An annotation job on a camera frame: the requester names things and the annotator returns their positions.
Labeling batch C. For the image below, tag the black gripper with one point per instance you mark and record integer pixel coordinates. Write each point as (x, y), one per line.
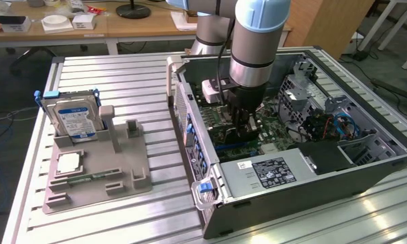
(246, 101)

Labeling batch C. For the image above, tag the dark graphics card metal bracket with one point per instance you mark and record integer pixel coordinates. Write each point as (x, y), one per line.
(240, 137)

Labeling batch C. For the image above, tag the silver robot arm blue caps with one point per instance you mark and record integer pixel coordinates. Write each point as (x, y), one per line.
(254, 50)

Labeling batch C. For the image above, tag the installed RAM stick white sticker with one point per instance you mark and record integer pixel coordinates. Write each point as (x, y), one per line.
(200, 96)

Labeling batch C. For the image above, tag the green motherboard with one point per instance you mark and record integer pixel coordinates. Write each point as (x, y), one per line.
(272, 132)

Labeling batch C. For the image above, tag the perforated metal disk bay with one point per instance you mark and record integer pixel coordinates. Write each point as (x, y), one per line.
(302, 99)

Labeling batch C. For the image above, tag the blue expansion slot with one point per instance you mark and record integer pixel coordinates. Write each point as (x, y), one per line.
(230, 147)

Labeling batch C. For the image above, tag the silver chipset heatsink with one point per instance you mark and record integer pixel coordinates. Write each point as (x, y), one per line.
(267, 149)

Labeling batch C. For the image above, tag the grey power supply black label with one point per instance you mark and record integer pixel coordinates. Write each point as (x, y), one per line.
(240, 183)

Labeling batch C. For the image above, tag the white paper stack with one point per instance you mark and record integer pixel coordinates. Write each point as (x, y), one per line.
(182, 24)

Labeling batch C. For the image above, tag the brown cardboard box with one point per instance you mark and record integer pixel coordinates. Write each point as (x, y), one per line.
(191, 19)

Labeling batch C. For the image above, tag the blue case latch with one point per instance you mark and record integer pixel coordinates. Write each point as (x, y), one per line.
(204, 188)

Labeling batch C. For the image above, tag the black power adapter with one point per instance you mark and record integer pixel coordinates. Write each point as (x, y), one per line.
(361, 56)

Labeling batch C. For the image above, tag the white box red button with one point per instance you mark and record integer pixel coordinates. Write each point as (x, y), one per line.
(354, 44)

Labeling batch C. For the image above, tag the black open PC case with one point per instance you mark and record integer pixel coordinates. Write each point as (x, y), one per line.
(291, 203)

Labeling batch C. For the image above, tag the black floor stand base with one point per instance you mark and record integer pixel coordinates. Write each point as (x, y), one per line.
(401, 89)

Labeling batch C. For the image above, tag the black round monitor stand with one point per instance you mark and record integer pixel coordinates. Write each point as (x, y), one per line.
(134, 12)

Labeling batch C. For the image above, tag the hard disk with blue caddy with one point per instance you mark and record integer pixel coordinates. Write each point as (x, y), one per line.
(75, 122)

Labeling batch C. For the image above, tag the grey parts rack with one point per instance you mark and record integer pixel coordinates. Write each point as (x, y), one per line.
(98, 193)

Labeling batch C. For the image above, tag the red packet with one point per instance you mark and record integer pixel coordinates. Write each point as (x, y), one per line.
(96, 11)

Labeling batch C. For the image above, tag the small white cardboard box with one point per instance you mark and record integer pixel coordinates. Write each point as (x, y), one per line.
(84, 23)

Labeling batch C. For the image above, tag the silver CPU chip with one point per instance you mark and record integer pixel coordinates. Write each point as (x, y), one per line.
(68, 163)

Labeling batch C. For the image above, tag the grey printed carton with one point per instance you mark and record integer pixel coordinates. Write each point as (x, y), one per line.
(77, 5)

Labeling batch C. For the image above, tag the white square block round top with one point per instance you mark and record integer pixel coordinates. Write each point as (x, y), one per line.
(56, 24)

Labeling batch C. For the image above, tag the black office chair base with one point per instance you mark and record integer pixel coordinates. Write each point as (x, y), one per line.
(28, 54)

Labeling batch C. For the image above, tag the white tape roll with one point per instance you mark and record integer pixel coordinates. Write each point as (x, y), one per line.
(51, 3)

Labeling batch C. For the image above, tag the grey cup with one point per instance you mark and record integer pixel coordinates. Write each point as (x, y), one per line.
(36, 3)

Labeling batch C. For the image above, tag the white box black lid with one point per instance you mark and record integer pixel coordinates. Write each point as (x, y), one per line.
(15, 26)

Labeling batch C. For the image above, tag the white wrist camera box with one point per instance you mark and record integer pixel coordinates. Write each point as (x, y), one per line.
(211, 92)

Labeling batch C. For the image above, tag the grey metal drive bracket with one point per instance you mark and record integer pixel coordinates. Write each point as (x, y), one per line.
(379, 148)

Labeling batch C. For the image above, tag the white metal table frame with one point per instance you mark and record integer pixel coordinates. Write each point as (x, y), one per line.
(393, 25)

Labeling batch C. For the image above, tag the wooden desk white frame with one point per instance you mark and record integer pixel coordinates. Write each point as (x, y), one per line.
(27, 35)

